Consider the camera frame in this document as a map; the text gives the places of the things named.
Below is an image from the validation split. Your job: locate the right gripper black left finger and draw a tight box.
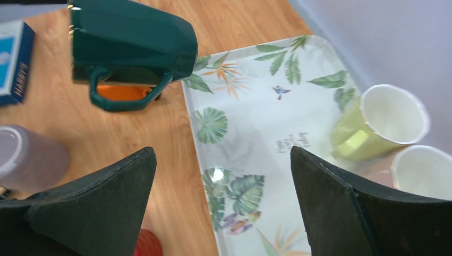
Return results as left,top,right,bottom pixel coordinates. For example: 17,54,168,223
1,147,157,255

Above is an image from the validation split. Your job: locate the light green faceted mug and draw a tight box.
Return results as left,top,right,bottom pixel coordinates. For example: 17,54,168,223
330,84,431,161

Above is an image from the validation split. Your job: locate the pink mug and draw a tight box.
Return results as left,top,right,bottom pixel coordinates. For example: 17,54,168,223
360,145,451,201

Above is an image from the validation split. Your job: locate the leaf pattern tray mat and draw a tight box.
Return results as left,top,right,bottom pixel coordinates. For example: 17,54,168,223
182,34,393,256

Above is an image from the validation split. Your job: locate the teal mug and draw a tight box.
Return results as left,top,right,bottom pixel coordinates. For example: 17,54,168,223
68,1,198,112

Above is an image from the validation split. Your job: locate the orange mug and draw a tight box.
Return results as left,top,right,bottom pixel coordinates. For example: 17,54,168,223
97,85,152,101

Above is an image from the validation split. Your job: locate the red mug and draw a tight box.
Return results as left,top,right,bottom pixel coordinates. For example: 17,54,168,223
133,228,163,256

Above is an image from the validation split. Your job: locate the mauve mug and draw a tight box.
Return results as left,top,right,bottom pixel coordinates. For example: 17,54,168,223
1,125,70,194

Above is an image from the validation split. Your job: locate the blue booklet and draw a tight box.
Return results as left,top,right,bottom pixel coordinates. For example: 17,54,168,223
1,20,35,106

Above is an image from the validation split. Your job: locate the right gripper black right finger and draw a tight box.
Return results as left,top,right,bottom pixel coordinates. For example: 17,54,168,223
290,146,451,255

